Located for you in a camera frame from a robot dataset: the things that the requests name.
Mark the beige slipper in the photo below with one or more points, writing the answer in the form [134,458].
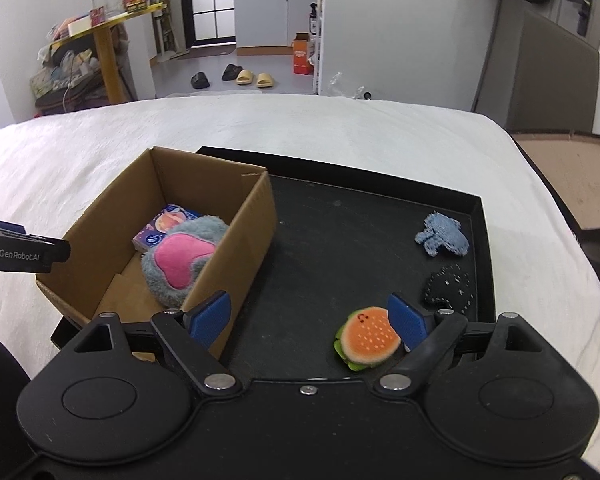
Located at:
[265,81]
[244,78]

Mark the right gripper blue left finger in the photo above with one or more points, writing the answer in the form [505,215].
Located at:
[205,322]

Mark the black dotted plush toy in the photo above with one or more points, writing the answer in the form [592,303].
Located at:
[449,288]

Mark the black framed glass door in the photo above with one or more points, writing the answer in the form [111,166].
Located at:
[208,22]

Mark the blue denim plush toy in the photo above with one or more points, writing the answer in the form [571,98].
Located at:
[442,232]

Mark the clutter pile under table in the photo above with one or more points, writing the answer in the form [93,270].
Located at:
[71,80]

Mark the black tray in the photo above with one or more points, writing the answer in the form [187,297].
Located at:
[344,240]

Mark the white kitchen cabinet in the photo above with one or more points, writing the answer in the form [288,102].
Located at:
[270,23]

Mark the black slipper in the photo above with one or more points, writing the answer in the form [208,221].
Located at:
[231,72]
[200,81]

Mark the orange cardboard box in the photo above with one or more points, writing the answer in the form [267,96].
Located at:
[302,51]

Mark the plush hamburger toy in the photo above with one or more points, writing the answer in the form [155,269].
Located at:
[366,339]

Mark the grey upright panel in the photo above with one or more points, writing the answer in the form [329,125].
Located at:
[556,80]

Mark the grey pink plush paw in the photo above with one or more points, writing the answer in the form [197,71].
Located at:
[172,267]

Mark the brown cardboard box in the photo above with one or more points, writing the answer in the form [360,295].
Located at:
[103,272]

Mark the brown floor board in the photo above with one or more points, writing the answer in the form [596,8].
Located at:
[570,162]

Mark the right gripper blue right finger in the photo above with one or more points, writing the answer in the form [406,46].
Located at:
[412,322]

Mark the blue Vinda tissue pack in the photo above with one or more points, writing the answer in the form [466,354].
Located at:
[153,232]

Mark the yellow side table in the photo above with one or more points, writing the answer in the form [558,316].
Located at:
[105,49]

